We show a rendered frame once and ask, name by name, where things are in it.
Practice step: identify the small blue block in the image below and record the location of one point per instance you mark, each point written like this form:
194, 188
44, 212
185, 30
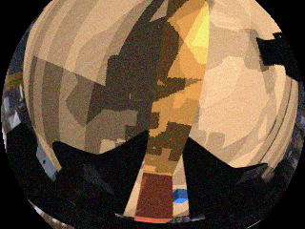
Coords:
180, 195

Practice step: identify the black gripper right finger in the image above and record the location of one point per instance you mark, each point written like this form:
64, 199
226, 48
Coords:
210, 179

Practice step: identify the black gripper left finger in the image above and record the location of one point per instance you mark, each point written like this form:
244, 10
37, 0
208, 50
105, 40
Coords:
116, 170

